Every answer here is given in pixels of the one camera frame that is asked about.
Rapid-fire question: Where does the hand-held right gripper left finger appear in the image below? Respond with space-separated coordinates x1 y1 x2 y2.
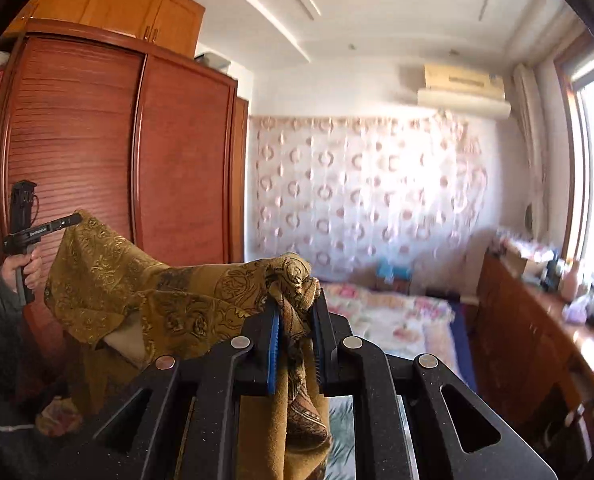
52 304 283 480

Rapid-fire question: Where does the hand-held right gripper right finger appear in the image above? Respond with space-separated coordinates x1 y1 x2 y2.
311 285 558 480

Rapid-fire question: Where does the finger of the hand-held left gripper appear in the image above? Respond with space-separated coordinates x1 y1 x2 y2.
41 212 84 235

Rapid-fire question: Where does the mustard patterned garment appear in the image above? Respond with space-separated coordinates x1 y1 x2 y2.
44 210 334 480

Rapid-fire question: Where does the person's left forearm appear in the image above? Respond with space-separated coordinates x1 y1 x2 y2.
0 275 83 480

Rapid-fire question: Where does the person's left hand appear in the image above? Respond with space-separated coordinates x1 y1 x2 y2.
0 249 44 295

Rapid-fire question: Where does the red-brown slatted wooden wardrobe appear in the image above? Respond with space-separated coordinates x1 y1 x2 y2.
0 19 250 396

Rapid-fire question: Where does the blue tissue box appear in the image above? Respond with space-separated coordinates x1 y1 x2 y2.
376 257 413 286

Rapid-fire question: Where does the low wooden cabinet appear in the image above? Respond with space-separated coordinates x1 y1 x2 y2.
469 245 594 466

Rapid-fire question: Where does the cardboard box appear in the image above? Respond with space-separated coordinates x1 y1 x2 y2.
497 237 552 281

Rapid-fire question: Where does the grey box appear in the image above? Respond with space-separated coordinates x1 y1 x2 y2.
194 51 233 72

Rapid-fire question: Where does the orange wooden overhead cabinet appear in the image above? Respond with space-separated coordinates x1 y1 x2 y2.
4 0 207 58

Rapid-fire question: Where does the white plastic bag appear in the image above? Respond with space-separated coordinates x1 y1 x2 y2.
566 296 592 323

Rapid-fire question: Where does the white window curtain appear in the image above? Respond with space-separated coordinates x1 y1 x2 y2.
512 62 552 241

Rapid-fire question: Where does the sheer circle-patterned wall curtain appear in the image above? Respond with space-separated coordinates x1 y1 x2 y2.
249 112 488 283

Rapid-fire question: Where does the wall air conditioner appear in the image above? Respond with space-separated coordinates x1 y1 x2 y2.
416 62 512 121

